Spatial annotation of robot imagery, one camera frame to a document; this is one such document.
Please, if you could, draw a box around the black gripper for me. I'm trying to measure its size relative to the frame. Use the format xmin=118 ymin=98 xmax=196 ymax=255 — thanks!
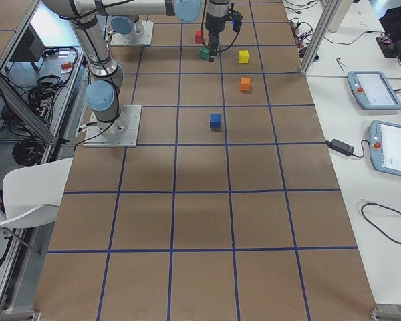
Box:
xmin=205 ymin=0 xmax=228 ymax=62

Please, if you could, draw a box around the red wooden block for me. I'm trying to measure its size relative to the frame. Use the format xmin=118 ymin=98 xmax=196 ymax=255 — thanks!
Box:
xmin=194 ymin=30 xmax=204 ymax=44

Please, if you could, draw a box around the green wooden block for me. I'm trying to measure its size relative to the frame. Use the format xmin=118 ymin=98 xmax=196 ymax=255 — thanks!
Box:
xmin=200 ymin=47 xmax=210 ymax=61

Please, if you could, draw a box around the yellow wooden block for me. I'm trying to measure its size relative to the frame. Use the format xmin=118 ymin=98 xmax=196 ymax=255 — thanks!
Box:
xmin=238 ymin=50 xmax=250 ymax=64

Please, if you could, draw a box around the orange wooden block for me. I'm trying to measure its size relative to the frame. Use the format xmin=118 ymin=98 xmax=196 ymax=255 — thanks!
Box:
xmin=239 ymin=77 xmax=251 ymax=92

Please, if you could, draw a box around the blue wooden block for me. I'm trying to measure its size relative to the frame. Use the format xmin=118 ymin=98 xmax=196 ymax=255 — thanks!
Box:
xmin=209 ymin=113 xmax=221 ymax=129

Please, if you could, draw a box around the orange snack packet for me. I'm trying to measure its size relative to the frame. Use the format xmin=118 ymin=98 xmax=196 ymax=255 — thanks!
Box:
xmin=61 ymin=62 xmax=72 ymax=71

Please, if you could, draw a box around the upper teach pendant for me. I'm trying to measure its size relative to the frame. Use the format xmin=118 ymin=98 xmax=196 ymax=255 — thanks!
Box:
xmin=347 ymin=71 xmax=401 ymax=110

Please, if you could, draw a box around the teach pendant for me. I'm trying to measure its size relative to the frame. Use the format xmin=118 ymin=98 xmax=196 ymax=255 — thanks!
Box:
xmin=368 ymin=120 xmax=401 ymax=176
xmin=347 ymin=71 xmax=401 ymax=110

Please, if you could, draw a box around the black power adapter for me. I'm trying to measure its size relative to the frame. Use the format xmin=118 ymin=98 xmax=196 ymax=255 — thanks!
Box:
xmin=326 ymin=139 xmax=354 ymax=156

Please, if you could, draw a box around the brown gridded paper mat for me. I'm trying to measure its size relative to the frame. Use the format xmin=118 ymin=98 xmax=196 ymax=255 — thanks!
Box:
xmin=34 ymin=1 xmax=375 ymax=320

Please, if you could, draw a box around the lower teach pendant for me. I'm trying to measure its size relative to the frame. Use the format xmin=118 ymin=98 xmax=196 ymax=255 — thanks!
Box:
xmin=368 ymin=120 xmax=401 ymax=176

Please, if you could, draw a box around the white chair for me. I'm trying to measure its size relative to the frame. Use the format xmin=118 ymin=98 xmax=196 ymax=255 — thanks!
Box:
xmin=0 ymin=158 xmax=73 ymax=229

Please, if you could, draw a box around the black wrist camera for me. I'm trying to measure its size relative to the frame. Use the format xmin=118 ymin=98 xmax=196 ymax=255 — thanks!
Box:
xmin=228 ymin=3 xmax=243 ymax=33

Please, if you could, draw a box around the aluminium frame post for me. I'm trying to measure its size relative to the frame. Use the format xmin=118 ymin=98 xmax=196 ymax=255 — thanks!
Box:
xmin=299 ymin=0 xmax=341 ymax=76

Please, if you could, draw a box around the black cable on table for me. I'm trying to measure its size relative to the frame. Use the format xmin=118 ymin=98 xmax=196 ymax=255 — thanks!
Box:
xmin=360 ymin=201 xmax=401 ymax=245

